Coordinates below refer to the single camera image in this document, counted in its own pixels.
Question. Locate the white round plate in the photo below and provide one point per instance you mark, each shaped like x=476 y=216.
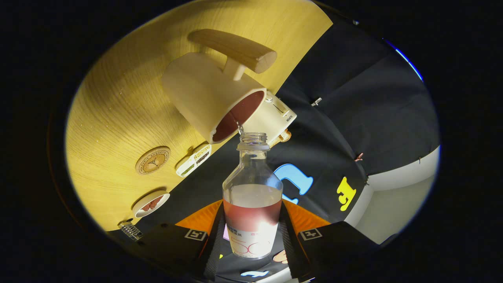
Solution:
x=137 y=210

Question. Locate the black backdrop cloth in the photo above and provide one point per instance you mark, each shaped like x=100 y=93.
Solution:
x=353 y=118

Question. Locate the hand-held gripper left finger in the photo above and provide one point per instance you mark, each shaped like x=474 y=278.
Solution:
x=214 y=251

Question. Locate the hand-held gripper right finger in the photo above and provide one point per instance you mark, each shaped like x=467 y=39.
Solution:
x=289 y=243

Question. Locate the toast slice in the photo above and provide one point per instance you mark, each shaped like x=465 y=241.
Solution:
x=285 y=136
x=276 y=143

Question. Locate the metal clip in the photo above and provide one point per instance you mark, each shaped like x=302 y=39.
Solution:
x=316 y=101

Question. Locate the cream toaster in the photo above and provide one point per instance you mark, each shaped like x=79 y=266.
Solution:
x=271 y=118

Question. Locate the brown meat slice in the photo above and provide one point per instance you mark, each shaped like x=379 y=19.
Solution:
x=147 y=206
x=157 y=200

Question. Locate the wooden table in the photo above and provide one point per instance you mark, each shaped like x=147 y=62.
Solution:
x=118 y=118

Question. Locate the clear juice bottle pink label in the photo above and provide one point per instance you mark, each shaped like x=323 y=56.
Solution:
x=251 y=212

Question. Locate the round wooden coaster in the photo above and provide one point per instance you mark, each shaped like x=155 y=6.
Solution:
x=153 y=161

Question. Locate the white divided bean dish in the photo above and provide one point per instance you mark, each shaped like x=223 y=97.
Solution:
x=194 y=160

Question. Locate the pink clip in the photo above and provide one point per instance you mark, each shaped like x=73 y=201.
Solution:
x=358 y=157

